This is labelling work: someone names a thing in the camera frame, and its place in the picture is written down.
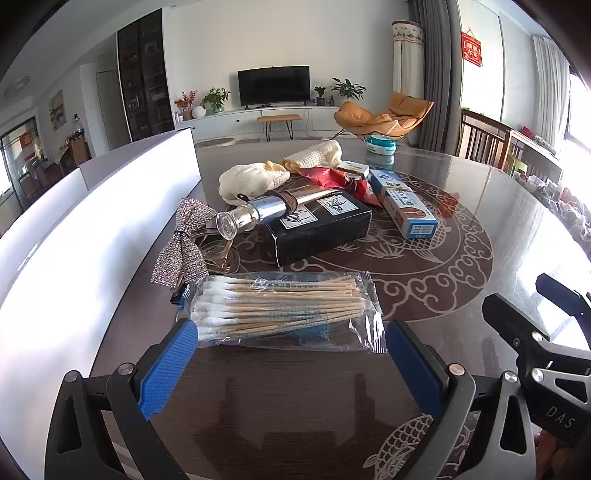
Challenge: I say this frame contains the cream knitted glove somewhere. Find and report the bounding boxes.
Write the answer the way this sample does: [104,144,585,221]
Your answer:
[283,140,342,169]
[219,161,291,206]

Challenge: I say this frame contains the wooden bench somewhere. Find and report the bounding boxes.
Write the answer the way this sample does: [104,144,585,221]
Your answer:
[257,114,303,141]

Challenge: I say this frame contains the white sheer curtain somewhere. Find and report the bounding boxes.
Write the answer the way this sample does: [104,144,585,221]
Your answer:
[532,34,572,153]

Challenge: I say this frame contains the red wall hanging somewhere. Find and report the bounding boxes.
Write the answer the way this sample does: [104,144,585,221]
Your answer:
[460,31,483,66]

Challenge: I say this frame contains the brown cord bundle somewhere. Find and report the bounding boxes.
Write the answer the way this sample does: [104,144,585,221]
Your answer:
[270,189,301,213]

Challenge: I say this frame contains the red flower arrangement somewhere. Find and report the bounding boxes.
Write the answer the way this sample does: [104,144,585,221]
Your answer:
[174,91,197,121]

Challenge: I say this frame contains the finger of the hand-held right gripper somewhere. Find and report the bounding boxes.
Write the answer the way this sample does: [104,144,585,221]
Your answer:
[482,293,550,358]
[536,273,591,319]

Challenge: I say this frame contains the black box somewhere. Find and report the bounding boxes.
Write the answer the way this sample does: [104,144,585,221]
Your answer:
[259,189,372,267]

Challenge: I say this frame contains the wooden sideboard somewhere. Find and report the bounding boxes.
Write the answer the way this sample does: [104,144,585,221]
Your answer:
[505,129,566,185]

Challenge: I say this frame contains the cotton swab packet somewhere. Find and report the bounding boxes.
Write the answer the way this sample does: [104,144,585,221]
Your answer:
[178,271,387,355]

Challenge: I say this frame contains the wooden slatted chair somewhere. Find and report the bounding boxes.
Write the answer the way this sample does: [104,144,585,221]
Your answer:
[457,108,513,169]

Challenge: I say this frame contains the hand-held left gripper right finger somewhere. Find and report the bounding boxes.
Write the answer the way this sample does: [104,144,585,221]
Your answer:
[385,320,539,480]

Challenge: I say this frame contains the blue and white box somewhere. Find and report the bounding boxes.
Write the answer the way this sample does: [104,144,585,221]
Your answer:
[368,169,439,239]

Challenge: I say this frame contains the teal round container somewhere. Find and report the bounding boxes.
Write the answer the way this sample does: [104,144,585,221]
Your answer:
[366,135,398,168]

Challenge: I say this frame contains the large potted plant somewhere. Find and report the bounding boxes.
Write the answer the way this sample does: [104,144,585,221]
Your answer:
[330,78,366,101]

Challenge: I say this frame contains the metallic cosmetic tube clear cap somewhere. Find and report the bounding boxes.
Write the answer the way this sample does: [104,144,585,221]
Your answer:
[216,187,345,241]

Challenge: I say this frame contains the dark glass display cabinet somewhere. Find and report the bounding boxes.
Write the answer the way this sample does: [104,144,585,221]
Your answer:
[116,8,175,143]

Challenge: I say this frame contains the leafy potted plant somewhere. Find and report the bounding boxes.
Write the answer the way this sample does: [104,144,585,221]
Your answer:
[201,87,230,114]

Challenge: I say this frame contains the rhinestone bow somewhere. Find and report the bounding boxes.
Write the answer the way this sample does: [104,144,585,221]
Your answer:
[151,198,218,291]

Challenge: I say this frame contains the television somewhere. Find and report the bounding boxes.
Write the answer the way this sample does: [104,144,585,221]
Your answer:
[237,66,311,108]

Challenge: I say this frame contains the covered floor air conditioner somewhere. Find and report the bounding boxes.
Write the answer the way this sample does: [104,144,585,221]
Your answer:
[392,21,424,97]

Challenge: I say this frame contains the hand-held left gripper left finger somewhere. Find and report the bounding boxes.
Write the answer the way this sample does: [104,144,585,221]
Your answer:
[44,318,199,480]

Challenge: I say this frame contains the white cardboard box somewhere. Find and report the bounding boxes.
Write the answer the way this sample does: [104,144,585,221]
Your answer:
[0,127,201,462]

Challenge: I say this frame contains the white sunscreen bottle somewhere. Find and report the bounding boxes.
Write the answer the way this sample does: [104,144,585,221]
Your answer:
[336,161,371,180]

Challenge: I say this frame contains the clear safety glasses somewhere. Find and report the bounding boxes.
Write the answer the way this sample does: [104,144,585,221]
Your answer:
[185,217,241,275]

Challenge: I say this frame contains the orange rocking chair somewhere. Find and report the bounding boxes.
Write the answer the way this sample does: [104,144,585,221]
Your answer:
[333,91,435,141]

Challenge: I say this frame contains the red twisted packet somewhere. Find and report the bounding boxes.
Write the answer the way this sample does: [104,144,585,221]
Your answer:
[298,167,384,207]

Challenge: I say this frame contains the white television cabinet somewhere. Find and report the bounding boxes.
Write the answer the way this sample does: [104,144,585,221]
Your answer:
[174,105,352,141]

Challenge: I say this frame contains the wall painting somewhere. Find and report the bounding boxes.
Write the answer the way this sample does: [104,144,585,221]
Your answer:
[48,90,65,131]

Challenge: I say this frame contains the grey curtain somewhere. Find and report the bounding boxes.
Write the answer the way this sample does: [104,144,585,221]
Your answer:
[418,0,462,153]

